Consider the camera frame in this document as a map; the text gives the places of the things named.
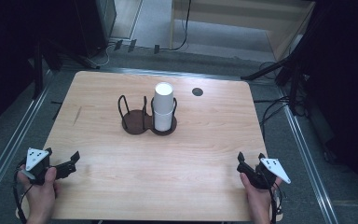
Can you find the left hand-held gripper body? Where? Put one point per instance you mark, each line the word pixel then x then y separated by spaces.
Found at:
pixel 36 158

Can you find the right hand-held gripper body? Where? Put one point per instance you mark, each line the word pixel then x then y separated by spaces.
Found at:
pixel 270 169

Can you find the white paper cup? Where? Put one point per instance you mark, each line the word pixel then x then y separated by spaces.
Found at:
pixel 163 122
pixel 163 96

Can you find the person's right hand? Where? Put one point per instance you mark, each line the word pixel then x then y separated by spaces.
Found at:
pixel 259 202

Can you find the person's left hand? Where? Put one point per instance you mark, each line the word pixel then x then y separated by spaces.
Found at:
pixel 40 199

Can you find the black round table grommet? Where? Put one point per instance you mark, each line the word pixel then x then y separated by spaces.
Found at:
pixel 197 91

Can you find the black tripod stand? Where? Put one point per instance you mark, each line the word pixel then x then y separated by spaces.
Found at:
pixel 289 71

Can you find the black metal stand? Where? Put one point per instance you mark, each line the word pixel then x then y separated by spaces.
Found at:
pixel 59 56

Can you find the light wooden shelf unit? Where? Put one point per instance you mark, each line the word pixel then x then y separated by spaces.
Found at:
pixel 261 18

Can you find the dark cabinet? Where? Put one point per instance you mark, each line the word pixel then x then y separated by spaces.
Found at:
pixel 101 21

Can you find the metal floor rail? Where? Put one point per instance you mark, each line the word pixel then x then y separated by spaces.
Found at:
pixel 15 140
pixel 310 161

